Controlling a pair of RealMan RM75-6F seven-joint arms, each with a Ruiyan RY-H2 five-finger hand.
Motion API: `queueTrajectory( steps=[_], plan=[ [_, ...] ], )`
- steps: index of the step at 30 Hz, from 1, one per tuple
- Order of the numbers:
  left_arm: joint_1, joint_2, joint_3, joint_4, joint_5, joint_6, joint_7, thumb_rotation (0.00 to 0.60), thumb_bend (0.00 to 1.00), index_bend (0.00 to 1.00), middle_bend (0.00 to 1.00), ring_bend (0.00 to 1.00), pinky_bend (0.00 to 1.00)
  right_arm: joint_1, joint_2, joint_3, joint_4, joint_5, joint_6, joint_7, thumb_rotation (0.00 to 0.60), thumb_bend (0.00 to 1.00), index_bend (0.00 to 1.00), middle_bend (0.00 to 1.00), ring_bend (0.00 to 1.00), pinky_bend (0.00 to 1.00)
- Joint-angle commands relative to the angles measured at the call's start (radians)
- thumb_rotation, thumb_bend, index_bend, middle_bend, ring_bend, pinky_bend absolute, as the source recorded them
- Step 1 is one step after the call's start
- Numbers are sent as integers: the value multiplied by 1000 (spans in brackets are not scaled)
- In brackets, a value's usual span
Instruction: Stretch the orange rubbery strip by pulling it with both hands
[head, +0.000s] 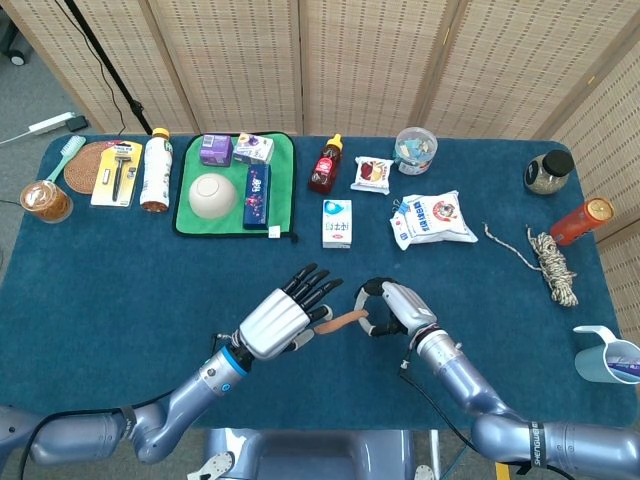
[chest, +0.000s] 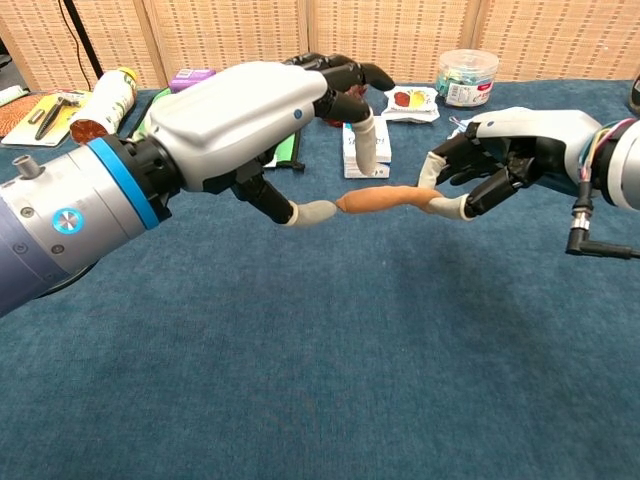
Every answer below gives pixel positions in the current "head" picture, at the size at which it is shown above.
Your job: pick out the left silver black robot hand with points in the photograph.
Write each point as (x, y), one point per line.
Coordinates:
(275, 322)

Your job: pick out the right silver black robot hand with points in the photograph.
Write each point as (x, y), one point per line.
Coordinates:
(407, 307)

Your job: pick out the orange stretchy sausage toy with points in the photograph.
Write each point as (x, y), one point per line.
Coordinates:
(340, 322)

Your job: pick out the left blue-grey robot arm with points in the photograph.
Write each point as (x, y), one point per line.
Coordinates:
(165, 415)

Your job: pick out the white powder bag blue print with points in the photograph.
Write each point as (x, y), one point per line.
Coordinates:
(430, 220)

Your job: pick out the blue binder clip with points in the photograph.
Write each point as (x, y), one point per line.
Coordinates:
(399, 206)

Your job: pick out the white and blue milk carton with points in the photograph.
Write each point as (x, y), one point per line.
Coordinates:
(337, 224)

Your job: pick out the green cloth with black edge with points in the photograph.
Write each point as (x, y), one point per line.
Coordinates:
(225, 225)

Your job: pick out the dark blue long box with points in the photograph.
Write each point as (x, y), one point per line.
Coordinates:
(257, 197)

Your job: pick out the white snack packet fruit print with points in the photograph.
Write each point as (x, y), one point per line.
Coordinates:
(372, 175)

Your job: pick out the blue-grey robot torso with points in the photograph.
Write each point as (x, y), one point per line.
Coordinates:
(310, 455)

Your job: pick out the cream upturned bowl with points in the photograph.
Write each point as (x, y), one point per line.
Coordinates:
(212, 196)

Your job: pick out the clear plastic tub of clips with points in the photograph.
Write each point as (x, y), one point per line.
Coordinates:
(415, 150)

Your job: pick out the red-brown bottle yellow cap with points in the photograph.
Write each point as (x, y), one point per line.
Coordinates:
(325, 170)

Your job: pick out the white and purple carton box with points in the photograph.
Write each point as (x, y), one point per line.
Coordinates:
(254, 148)

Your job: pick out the light blue measuring jug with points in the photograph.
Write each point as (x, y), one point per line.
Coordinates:
(590, 360)

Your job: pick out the orange-red bottle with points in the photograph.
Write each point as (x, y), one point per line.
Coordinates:
(580, 222)

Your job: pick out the white drink bottle yellow cap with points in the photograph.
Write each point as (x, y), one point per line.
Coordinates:
(156, 170)

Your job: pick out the glass jar black lid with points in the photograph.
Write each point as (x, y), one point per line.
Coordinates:
(547, 172)

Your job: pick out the razor on yellow card pack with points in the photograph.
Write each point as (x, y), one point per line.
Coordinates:
(107, 192)

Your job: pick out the purple and white packet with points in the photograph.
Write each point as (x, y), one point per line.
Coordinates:
(625, 361)

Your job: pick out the round woven coaster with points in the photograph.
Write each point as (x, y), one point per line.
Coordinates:
(82, 170)

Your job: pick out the bamboo folding screen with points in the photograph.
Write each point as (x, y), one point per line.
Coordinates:
(375, 60)

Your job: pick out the clear jar with orange contents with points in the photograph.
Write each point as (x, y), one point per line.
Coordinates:
(46, 202)

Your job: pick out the mint green brush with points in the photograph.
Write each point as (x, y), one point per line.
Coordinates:
(70, 150)

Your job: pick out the black power adapter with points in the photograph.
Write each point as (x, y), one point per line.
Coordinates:
(77, 123)

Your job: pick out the white power strip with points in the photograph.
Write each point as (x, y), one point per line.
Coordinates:
(50, 124)

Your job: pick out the black tripod stand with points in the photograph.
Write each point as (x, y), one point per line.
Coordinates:
(107, 65)

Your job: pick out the black wheeled chair base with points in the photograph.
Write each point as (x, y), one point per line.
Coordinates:
(17, 59)

